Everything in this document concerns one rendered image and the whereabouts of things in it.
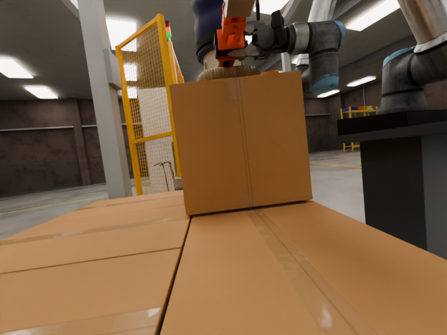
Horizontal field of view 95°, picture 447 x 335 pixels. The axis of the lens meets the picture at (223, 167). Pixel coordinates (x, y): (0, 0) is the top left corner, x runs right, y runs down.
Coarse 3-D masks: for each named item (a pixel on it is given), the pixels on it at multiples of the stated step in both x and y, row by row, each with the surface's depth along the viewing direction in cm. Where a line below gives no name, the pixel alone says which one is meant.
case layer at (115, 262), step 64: (0, 256) 51; (64, 256) 46; (128, 256) 42; (192, 256) 39; (256, 256) 36; (320, 256) 34; (384, 256) 32; (0, 320) 27; (64, 320) 26; (128, 320) 25; (192, 320) 24; (256, 320) 22; (320, 320) 22; (384, 320) 21
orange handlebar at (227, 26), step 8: (224, 8) 50; (224, 16) 52; (224, 24) 54; (232, 24) 54; (240, 24) 54; (224, 32) 57; (232, 32) 58; (240, 32) 58; (224, 40) 62; (232, 64) 80; (264, 72) 97; (272, 72) 97
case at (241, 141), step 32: (192, 96) 61; (224, 96) 61; (256, 96) 62; (288, 96) 62; (192, 128) 62; (224, 128) 62; (256, 128) 62; (288, 128) 63; (192, 160) 62; (224, 160) 62; (256, 160) 63; (288, 160) 63; (192, 192) 63; (224, 192) 63; (256, 192) 63; (288, 192) 64
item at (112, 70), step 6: (108, 54) 181; (108, 60) 181; (114, 60) 191; (108, 66) 182; (114, 66) 190; (108, 72) 182; (114, 72) 188; (108, 78) 182; (114, 78) 186; (120, 78) 201; (114, 84) 187; (120, 84) 199
